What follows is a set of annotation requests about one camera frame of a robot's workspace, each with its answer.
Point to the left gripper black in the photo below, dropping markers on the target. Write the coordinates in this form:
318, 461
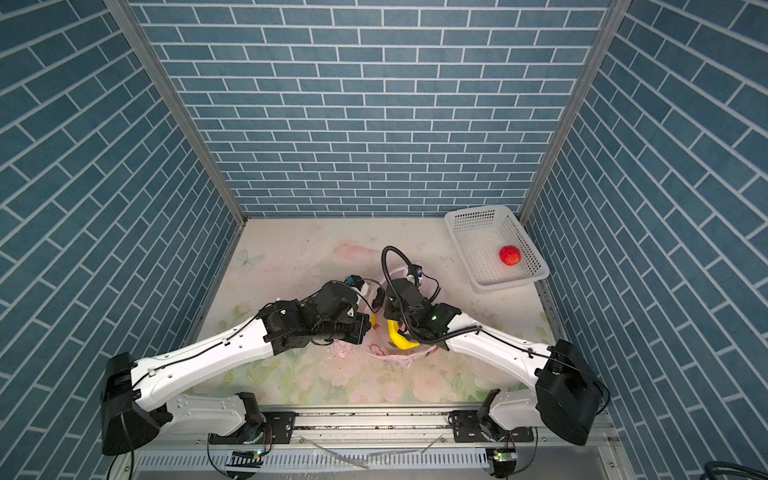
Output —
360, 319

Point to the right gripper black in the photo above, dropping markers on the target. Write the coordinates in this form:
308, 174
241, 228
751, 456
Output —
389, 312

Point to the pink plastic fruit bag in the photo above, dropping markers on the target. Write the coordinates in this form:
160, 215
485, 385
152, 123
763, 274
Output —
376, 342

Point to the white plastic mesh basket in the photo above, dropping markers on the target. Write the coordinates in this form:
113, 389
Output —
479, 233

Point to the red strawberry toy fruit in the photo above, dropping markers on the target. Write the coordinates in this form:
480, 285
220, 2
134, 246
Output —
510, 255

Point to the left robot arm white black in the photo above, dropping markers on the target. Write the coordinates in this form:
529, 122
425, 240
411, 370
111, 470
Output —
135, 392

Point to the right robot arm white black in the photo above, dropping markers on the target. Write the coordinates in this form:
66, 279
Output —
562, 388

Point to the yellow banana toy fruit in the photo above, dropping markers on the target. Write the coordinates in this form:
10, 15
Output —
398, 338

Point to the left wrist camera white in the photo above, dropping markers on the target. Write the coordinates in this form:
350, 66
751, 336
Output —
358, 284

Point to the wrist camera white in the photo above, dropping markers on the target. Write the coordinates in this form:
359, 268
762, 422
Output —
358, 284
415, 273

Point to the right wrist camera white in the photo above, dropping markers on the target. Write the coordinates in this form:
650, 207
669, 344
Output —
415, 273

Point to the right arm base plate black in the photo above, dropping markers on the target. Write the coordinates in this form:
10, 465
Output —
468, 427

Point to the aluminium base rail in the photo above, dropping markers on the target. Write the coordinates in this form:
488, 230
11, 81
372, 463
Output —
201, 417

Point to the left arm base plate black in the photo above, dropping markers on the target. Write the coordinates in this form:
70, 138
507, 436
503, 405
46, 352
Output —
275, 429

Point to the white slotted cable duct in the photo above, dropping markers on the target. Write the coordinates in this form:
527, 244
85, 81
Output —
313, 460

